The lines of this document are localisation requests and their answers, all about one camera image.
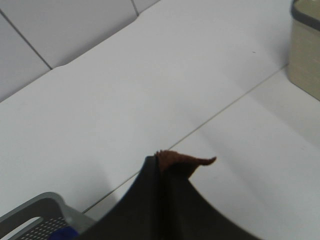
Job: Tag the beige bin with grey rim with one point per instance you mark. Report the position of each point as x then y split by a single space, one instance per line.
304 53

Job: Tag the blue cloth in basket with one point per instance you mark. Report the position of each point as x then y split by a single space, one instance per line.
65 233

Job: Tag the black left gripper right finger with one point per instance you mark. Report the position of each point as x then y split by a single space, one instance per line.
189 216

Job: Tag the grey perforated laundry basket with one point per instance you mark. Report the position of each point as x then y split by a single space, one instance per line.
39 217

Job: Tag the brown towel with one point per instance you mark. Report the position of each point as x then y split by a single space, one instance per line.
185 164

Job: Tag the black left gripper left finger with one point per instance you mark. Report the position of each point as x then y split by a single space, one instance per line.
137 215

